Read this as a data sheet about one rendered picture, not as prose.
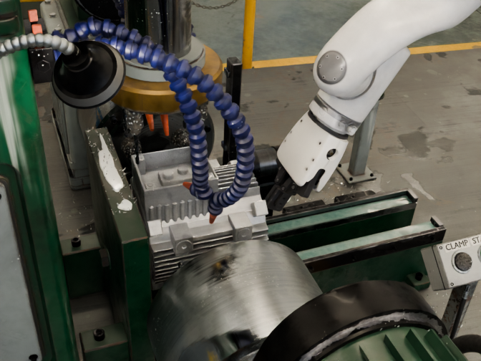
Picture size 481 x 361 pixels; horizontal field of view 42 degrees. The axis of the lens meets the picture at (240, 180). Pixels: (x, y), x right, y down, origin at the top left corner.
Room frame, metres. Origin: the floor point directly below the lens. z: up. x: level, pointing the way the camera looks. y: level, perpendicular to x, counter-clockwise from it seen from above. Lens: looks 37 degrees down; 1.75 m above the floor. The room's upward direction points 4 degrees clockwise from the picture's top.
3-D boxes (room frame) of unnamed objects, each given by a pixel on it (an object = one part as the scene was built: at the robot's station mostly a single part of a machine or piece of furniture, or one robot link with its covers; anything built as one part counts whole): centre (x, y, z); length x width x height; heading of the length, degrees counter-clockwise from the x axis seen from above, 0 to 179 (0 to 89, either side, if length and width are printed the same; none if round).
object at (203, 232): (0.84, 0.07, 1.02); 0.20 x 0.19 x 0.19; 112
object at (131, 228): (0.77, 0.23, 0.97); 0.30 x 0.11 x 0.34; 23
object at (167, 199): (0.83, 0.11, 1.11); 0.12 x 0.11 x 0.07; 112
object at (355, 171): (1.32, -0.29, 1.01); 0.08 x 0.08 x 0.42; 23
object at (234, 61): (1.01, 0.02, 1.12); 0.04 x 0.03 x 0.26; 113
